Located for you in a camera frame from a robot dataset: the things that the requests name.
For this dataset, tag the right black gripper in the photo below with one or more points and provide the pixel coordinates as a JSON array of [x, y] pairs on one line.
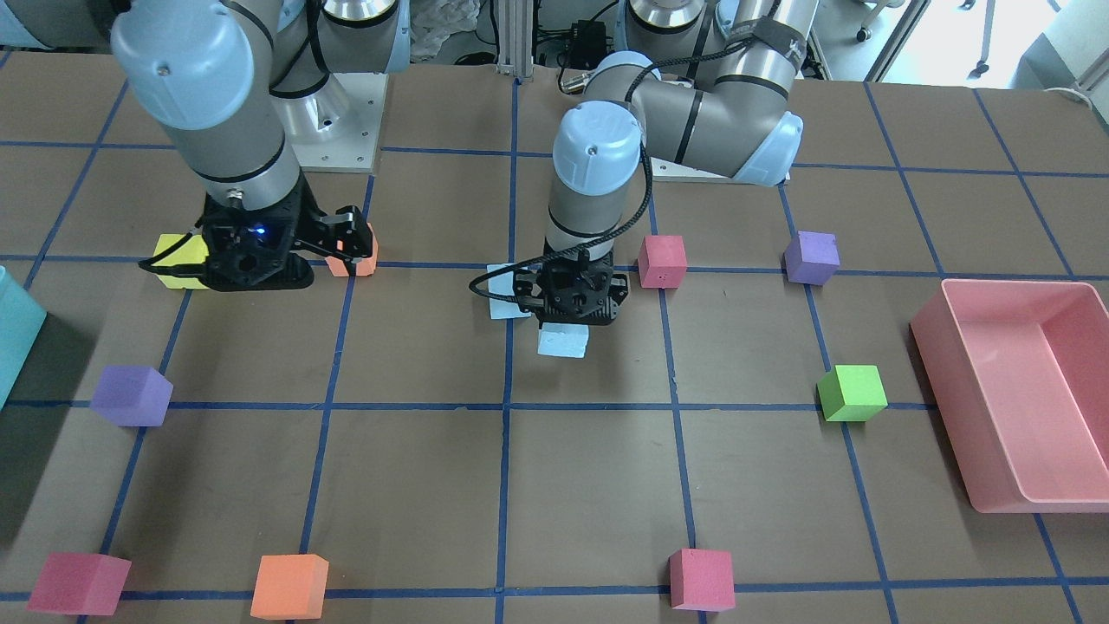
[[305, 219]]

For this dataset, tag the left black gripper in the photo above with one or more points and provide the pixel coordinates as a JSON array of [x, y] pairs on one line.
[[618, 289]]

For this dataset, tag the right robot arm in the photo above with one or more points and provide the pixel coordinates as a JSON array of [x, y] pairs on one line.
[[236, 85]]

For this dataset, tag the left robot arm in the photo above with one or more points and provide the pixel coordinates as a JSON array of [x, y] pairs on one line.
[[703, 84]]

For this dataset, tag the orange block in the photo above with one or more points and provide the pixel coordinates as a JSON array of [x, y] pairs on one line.
[[290, 588], [353, 249]]

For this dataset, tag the yellow block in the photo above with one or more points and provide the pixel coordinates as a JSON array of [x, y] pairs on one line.
[[193, 252]]

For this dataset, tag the crimson block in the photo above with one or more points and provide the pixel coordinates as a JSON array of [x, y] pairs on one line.
[[662, 262], [75, 583]]

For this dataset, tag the purple block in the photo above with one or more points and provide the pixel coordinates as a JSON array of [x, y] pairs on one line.
[[812, 257], [132, 395]]

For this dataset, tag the cyan plastic bin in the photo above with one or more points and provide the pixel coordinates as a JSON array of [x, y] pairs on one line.
[[22, 318]]

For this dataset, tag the green block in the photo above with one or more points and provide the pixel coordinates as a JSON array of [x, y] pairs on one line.
[[851, 393]]

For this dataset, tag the pink block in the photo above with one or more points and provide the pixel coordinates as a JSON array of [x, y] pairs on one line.
[[702, 580]]

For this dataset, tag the pink plastic bin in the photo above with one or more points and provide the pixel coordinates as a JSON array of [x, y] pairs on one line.
[[1019, 370]]

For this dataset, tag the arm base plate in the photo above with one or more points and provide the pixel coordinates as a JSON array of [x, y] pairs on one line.
[[338, 128], [667, 171]]

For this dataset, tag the aluminium frame post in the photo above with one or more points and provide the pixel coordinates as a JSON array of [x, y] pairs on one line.
[[515, 37]]

